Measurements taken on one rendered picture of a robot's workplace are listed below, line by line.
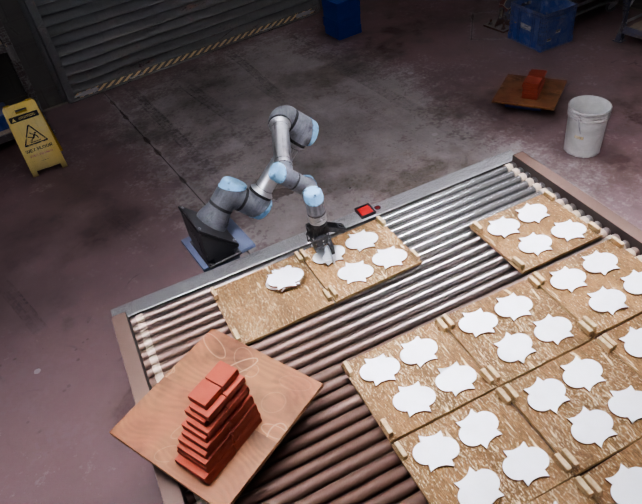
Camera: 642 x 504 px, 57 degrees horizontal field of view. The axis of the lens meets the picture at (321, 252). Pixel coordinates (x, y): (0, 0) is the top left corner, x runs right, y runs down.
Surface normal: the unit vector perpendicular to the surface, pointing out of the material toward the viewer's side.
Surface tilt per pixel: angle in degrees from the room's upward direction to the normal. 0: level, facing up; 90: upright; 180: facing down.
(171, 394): 0
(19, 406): 0
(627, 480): 0
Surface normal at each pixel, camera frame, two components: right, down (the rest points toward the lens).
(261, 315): -0.12, -0.74
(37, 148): 0.44, 0.36
